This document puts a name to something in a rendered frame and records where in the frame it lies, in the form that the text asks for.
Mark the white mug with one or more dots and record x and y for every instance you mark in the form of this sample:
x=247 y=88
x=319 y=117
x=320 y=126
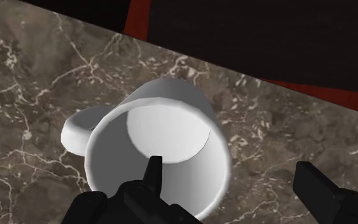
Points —
x=163 y=145

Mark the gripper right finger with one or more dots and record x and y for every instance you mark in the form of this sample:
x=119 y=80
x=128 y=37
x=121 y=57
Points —
x=324 y=192

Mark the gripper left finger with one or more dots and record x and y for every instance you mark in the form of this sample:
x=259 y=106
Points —
x=149 y=192

